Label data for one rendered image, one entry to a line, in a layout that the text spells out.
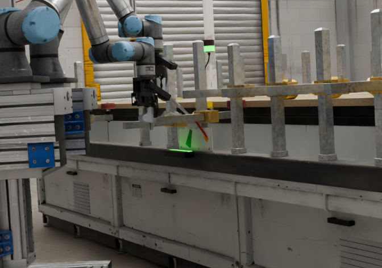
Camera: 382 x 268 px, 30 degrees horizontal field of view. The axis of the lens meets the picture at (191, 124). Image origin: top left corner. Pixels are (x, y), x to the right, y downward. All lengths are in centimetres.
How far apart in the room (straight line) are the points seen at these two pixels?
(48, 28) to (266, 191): 101
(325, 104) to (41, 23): 97
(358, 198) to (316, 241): 57
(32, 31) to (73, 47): 855
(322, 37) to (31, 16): 95
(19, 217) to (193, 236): 116
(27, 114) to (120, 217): 195
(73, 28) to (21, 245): 832
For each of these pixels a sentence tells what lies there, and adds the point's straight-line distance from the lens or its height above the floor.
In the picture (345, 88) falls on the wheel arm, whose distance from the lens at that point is 206.
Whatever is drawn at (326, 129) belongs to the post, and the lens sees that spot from 241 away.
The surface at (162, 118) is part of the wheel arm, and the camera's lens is 285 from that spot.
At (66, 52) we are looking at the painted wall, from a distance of 1087.
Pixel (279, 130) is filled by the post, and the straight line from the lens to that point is 260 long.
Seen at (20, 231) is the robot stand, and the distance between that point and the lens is 277.
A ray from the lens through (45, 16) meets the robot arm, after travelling 239.
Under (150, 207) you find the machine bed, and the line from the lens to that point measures 397.
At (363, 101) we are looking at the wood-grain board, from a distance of 257.
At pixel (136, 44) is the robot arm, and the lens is 276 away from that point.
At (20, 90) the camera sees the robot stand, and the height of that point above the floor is 99.
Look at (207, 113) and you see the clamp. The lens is 293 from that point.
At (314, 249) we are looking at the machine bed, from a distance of 292.
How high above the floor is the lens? 97
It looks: 3 degrees down
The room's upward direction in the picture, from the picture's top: 3 degrees counter-clockwise
